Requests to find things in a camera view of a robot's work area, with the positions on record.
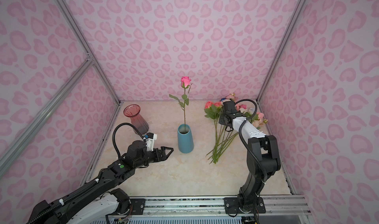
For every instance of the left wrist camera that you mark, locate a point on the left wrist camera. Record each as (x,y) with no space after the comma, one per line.
(150,139)

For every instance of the teal ceramic vase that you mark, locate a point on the teal ceramic vase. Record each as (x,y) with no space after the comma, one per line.
(185,139)

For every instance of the bunch of artificial flowers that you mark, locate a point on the bunch of artificial flowers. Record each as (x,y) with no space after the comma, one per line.
(224,135)

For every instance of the aluminium frame corner post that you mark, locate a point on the aluminium frame corner post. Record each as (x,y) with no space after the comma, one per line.
(293,21)
(78,33)

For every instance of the aluminium frame left corner post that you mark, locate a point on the aluminium frame left corner post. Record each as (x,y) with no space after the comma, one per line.
(78,33)

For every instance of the magenta artificial rose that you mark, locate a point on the magenta artificial rose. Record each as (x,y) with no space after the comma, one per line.
(185,84)

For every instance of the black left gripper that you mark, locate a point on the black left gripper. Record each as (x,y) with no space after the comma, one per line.
(164,156)

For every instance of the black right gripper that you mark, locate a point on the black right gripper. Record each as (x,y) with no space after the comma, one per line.
(221,121)

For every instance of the red ribbed glass vase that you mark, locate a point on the red ribbed glass vase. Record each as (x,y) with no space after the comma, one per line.
(133,112)

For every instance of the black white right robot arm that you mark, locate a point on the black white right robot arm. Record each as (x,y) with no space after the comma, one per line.
(263,159)

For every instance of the aluminium frame left diagonal bar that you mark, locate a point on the aluminium frame left diagonal bar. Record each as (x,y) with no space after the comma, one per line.
(21,142)

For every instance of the aluminium frame right corner post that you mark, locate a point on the aluminium frame right corner post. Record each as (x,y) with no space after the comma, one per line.
(293,21)

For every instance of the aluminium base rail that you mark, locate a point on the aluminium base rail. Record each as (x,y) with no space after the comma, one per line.
(272,209)

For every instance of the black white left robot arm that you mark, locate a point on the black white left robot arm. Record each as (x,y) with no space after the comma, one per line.
(62,210)

